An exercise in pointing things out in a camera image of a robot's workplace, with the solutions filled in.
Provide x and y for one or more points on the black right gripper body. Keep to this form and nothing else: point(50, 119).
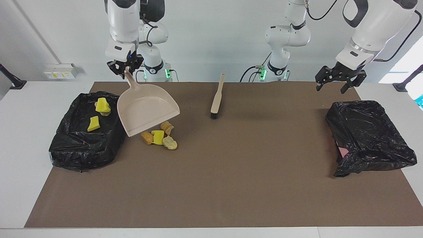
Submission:
point(130, 61)

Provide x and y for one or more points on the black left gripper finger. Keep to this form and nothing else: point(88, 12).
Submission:
point(325, 74)
point(355, 81)

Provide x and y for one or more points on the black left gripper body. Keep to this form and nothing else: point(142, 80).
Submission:
point(347, 72)

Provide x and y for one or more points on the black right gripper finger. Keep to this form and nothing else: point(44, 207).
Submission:
point(116, 67)
point(137, 65)

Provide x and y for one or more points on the yellow green sponge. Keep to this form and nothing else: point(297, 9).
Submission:
point(102, 105)

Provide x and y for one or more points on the beige plastic dustpan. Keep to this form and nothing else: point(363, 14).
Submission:
point(145, 109)

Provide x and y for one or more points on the pale bread chunk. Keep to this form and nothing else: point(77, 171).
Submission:
point(105, 114)

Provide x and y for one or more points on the notched yellow sponge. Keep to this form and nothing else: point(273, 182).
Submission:
point(93, 124)

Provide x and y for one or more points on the striped croissant bread piece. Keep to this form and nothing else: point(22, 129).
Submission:
point(167, 128)

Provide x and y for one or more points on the brown bread nugget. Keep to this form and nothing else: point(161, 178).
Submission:
point(147, 138)

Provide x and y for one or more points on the plain yellow sponge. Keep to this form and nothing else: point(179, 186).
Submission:
point(158, 137)

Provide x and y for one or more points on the pale flaky bread piece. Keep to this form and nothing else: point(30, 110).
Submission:
point(170, 142)

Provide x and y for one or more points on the beige brush black bristles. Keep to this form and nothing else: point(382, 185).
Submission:
point(216, 99)

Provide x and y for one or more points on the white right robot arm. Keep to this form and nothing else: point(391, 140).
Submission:
point(124, 23)

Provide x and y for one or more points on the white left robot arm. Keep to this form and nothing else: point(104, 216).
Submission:
point(287, 36)

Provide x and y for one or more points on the black bag bin pink rim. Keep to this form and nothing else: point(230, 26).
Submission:
point(366, 138)

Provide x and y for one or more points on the black bag lined bin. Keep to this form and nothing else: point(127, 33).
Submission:
point(82, 148)

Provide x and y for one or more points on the black stand clamp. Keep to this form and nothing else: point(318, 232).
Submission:
point(15, 83)
point(401, 86)

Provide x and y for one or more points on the teal object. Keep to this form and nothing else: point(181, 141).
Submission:
point(420, 101)

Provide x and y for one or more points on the brown table mat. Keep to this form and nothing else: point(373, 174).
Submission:
point(211, 198)

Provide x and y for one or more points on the white wall socket box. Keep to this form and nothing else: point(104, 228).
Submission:
point(61, 71)

